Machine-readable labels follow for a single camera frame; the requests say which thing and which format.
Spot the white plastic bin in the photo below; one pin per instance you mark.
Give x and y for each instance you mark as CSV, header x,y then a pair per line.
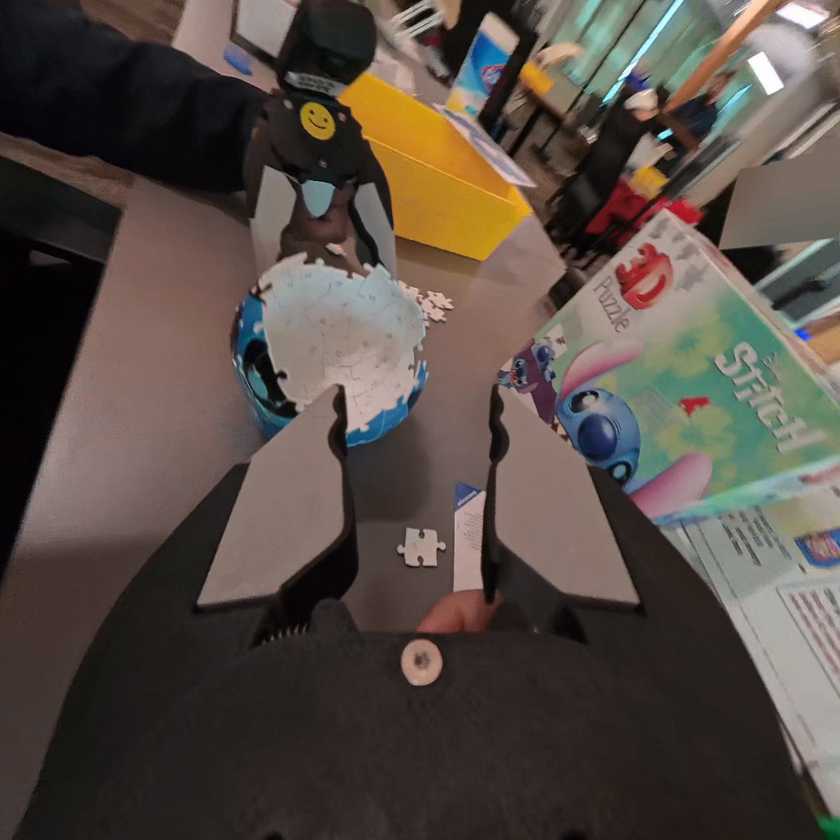
x,y
262,23

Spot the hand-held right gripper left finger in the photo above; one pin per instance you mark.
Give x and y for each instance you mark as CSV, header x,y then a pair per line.
x,y
282,518

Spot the colourful puzzle box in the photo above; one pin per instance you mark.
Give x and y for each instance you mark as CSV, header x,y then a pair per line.
x,y
689,367

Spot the person's left forearm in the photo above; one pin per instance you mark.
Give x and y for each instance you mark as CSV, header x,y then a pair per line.
x,y
131,98

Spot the white blue wipes canister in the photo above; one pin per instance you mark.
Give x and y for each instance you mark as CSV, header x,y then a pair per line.
x,y
479,72

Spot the person's right hand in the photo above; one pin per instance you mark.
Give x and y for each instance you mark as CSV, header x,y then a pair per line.
x,y
459,613

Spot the black office chair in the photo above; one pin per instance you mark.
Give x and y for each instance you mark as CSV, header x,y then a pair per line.
x,y
590,190

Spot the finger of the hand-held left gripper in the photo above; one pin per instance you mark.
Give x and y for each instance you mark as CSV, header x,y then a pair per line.
x,y
377,229
269,223

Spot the blue puzzle ball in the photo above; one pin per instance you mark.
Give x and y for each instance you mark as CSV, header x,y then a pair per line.
x,y
328,328

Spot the yellow plastic bin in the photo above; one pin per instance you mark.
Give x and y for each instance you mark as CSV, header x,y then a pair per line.
x,y
446,210

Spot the blue white printed sheet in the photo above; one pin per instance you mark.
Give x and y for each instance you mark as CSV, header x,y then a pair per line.
x,y
492,154

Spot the loose white puzzle piece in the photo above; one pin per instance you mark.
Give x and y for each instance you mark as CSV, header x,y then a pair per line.
x,y
420,547

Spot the white instruction sheet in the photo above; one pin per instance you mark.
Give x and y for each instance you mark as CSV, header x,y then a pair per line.
x,y
469,544

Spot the black power station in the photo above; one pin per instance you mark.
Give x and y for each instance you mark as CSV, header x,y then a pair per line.
x,y
565,289

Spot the pile of white puzzle pieces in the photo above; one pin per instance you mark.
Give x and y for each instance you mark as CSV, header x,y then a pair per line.
x,y
433,305

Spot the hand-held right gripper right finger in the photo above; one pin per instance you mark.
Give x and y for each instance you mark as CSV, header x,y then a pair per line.
x,y
558,525

